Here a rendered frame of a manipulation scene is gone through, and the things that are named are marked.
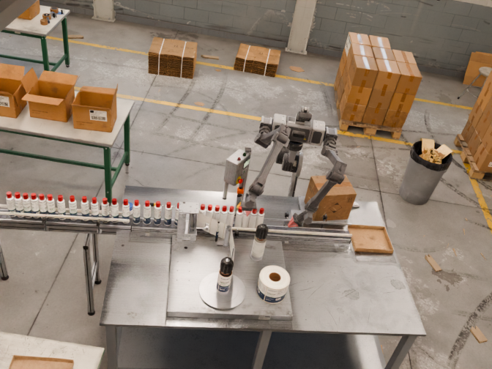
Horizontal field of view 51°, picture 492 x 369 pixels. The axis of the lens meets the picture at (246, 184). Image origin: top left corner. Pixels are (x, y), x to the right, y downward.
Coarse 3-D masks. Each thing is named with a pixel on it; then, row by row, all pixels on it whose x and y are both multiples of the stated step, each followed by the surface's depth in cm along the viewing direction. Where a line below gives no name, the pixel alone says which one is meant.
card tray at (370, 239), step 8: (352, 224) 412; (352, 232) 410; (360, 232) 411; (368, 232) 412; (376, 232) 414; (384, 232) 414; (352, 240) 402; (360, 240) 404; (368, 240) 405; (376, 240) 406; (384, 240) 407; (360, 248) 392; (368, 248) 393; (376, 248) 399; (384, 248) 400; (392, 248) 397
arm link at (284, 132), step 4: (280, 124) 351; (284, 124) 351; (280, 128) 347; (284, 128) 349; (288, 128) 351; (272, 132) 363; (280, 132) 346; (284, 132) 349; (288, 132) 350; (256, 136) 385; (260, 136) 378; (264, 136) 375; (268, 136) 368; (280, 136) 345; (284, 136) 346; (288, 136) 348; (256, 140) 380; (260, 140) 378; (264, 140) 374; (268, 140) 371; (280, 140) 346; (284, 140) 346; (268, 144) 381; (264, 148) 385
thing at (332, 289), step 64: (128, 192) 411; (192, 192) 421; (128, 256) 359; (320, 256) 385; (384, 256) 394; (128, 320) 320; (192, 320) 326; (256, 320) 333; (320, 320) 340; (384, 320) 347
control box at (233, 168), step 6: (240, 150) 364; (234, 156) 357; (240, 156) 358; (246, 156) 359; (228, 162) 353; (234, 162) 352; (240, 162) 353; (228, 168) 356; (234, 168) 353; (240, 168) 356; (228, 174) 359; (234, 174) 356; (240, 174) 361; (246, 174) 371; (228, 180) 362; (234, 180) 359
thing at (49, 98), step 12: (48, 72) 491; (60, 72) 493; (24, 84) 462; (36, 84) 483; (48, 84) 487; (60, 84) 487; (72, 84) 486; (24, 96) 459; (36, 96) 462; (48, 96) 495; (60, 96) 494; (72, 96) 488; (36, 108) 474; (48, 108) 473; (60, 108) 472; (60, 120) 480
